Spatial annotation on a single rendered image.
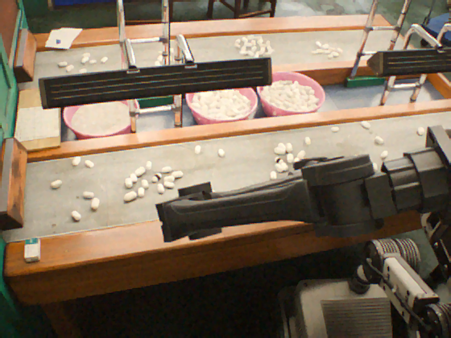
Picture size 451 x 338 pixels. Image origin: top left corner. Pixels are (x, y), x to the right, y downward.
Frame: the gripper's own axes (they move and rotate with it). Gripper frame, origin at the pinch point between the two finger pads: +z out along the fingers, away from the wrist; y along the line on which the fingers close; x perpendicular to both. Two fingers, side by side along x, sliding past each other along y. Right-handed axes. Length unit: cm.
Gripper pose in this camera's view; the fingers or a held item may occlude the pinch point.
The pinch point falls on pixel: (298, 167)
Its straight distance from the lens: 129.1
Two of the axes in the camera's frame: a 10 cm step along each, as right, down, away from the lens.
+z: -2.7, -0.9, 9.6
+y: -9.6, 1.4, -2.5
